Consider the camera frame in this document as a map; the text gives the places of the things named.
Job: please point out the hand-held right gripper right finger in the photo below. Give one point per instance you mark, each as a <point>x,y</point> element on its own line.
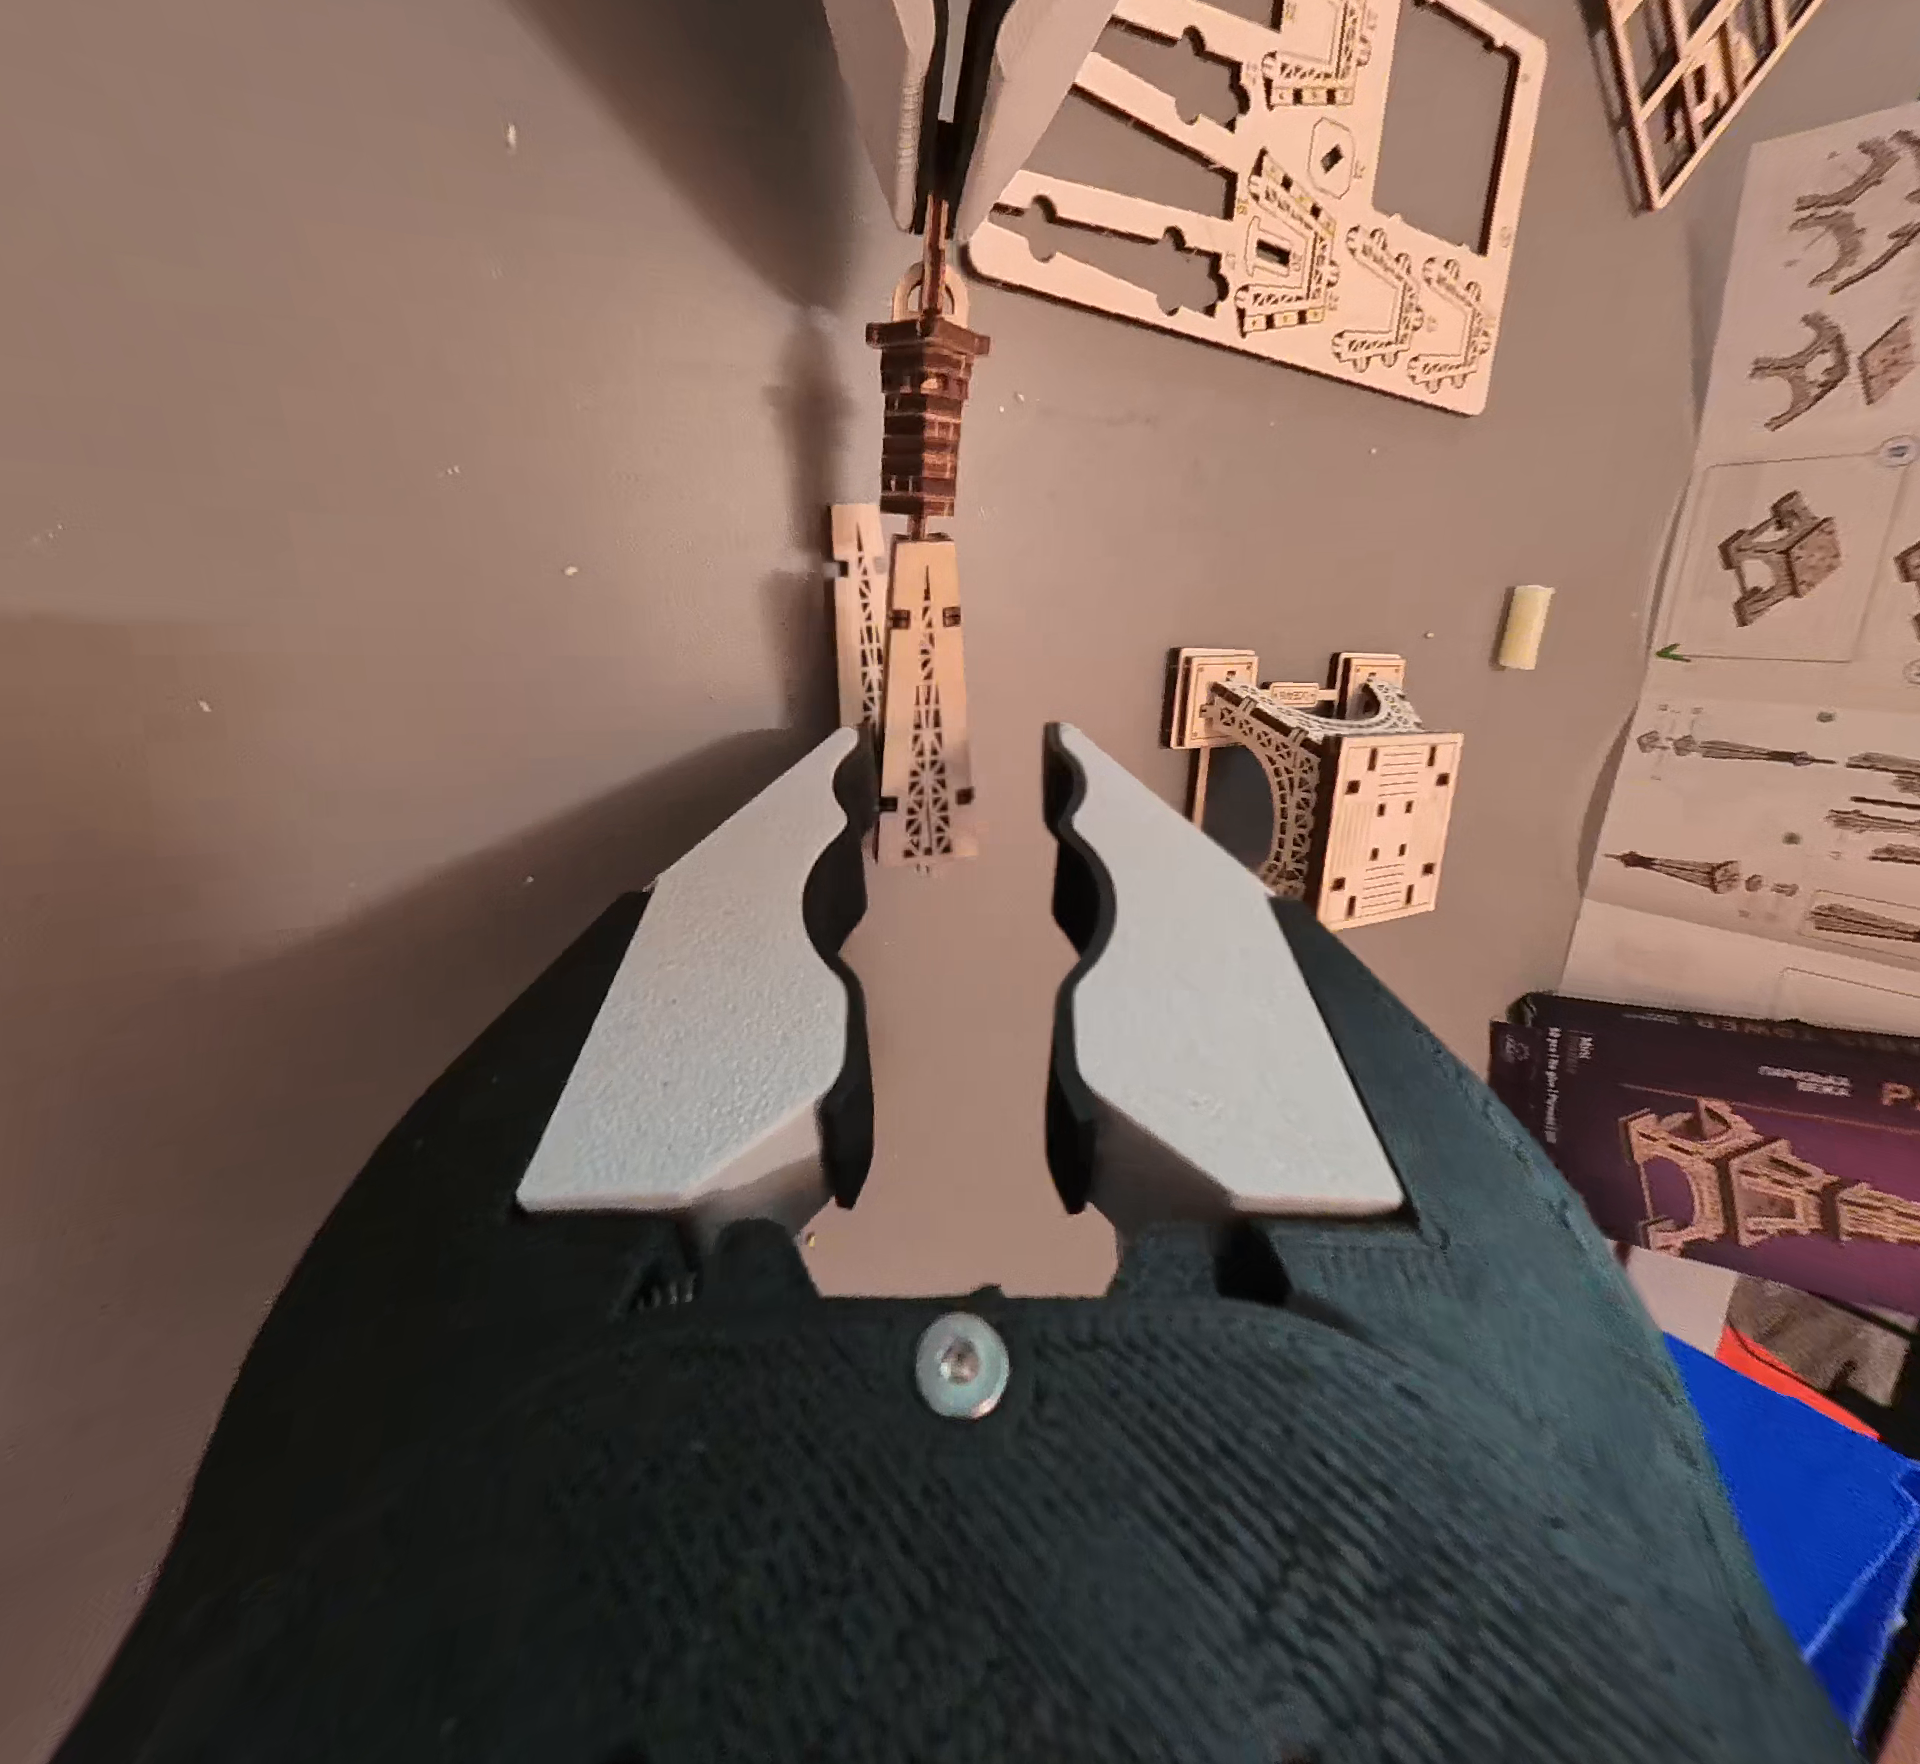
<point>1213,1029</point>

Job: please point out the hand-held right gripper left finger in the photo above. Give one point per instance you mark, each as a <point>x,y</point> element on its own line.
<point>706,1015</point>

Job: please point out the wooden tower spire assembly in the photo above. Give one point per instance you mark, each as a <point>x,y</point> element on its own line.
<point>928,686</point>

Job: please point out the wooden lattice panel piece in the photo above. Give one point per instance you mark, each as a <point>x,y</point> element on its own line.
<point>853,611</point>

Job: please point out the grey desk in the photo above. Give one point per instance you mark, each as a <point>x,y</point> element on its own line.
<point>373,445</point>

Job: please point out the wooden part sheet long slots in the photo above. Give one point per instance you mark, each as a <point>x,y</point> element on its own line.
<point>1140,69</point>

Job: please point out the wooden tower base model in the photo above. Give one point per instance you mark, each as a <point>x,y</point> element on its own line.
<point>1379,805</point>

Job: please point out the small pale wax stick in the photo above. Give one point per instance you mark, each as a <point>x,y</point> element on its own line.
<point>1522,624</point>

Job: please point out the dark purple model kit box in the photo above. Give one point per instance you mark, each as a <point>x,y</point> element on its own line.
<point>1725,1089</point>

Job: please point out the wooden part sheet square frames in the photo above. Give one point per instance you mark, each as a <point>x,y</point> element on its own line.
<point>1635,69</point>

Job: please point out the assembly diagram instruction sheet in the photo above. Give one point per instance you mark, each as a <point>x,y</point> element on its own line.
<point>1772,776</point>

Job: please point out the blue bin with tag sticker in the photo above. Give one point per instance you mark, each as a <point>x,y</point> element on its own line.
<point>1800,1538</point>

